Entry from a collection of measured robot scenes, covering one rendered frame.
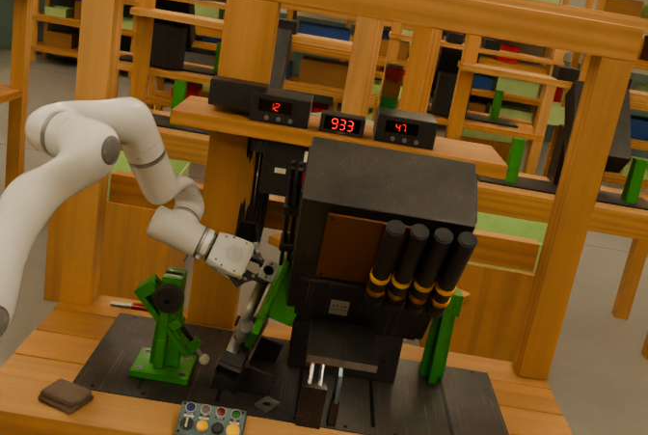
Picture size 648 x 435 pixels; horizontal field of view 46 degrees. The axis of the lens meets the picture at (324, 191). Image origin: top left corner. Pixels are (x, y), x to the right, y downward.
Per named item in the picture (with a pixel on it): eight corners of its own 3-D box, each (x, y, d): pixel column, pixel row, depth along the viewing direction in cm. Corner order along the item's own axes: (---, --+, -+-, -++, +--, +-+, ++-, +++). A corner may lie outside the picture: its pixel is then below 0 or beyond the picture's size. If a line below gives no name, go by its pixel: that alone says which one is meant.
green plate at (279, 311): (282, 346, 190) (316, 274, 184) (252, 333, 189) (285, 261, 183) (286, 325, 201) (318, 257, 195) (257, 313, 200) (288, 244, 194)
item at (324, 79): (399, 161, 885) (438, -38, 824) (143, 118, 887) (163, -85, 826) (397, 150, 937) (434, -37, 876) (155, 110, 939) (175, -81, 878)
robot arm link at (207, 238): (195, 251, 188) (205, 257, 188) (209, 222, 192) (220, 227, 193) (189, 262, 195) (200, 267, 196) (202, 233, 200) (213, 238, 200)
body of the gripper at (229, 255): (202, 258, 189) (242, 277, 190) (218, 223, 194) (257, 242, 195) (196, 266, 195) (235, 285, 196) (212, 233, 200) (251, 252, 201)
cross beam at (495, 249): (533, 272, 231) (540, 244, 229) (108, 202, 230) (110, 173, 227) (529, 266, 236) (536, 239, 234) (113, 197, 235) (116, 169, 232)
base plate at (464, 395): (515, 465, 186) (518, 458, 186) (68, 393, 185) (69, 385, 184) (486, 378, 227) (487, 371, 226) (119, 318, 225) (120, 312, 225)
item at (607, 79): (547, 381, 231) (634, 62, 205) (59, 301, 229) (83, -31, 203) (540, 367, 240) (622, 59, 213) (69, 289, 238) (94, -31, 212)
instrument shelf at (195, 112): (505, 179, 202) (508, 165, 201) (169, 123, 201) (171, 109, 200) (489, 158, 226) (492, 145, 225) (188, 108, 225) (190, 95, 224)
